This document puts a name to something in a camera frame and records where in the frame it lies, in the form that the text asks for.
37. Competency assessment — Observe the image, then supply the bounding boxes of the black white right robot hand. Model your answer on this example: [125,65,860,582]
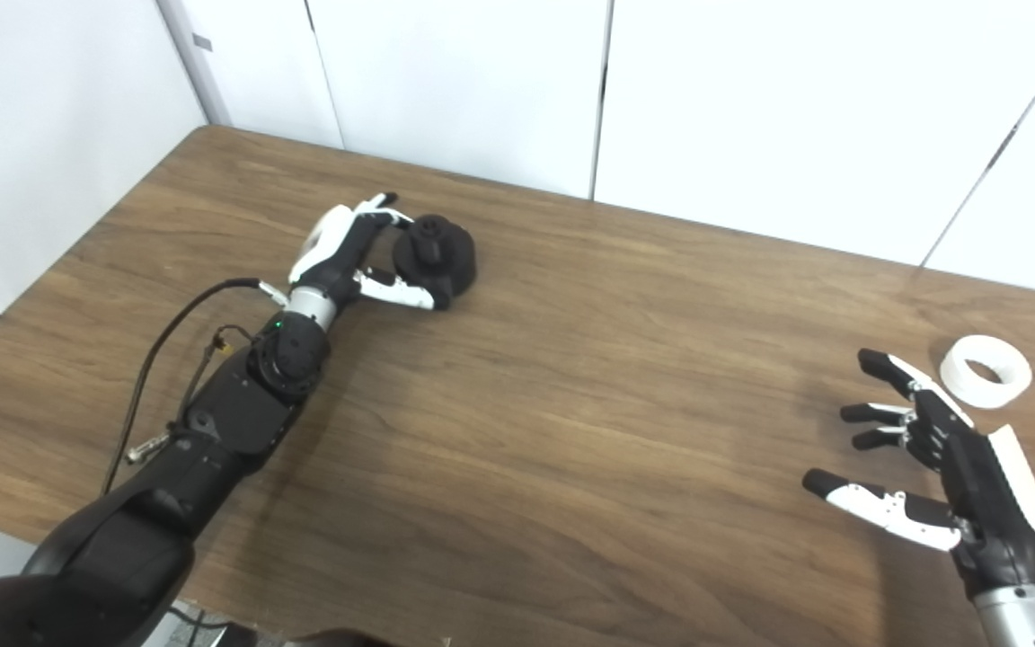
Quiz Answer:
[802,349,1035,598]

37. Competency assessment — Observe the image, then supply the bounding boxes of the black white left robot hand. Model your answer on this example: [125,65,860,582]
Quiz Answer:
[288,191,438,312]

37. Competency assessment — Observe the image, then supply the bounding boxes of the white ring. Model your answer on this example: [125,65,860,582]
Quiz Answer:
[940,335,1033,410]

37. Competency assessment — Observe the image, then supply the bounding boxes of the round black part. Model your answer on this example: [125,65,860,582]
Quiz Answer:
[392,214,479,311]

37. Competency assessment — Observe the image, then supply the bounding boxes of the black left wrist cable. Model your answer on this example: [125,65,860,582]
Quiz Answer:
[102,277,292,495]

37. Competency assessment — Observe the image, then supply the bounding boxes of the thin black left arm wire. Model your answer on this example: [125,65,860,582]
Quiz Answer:
[178,325,256,423]

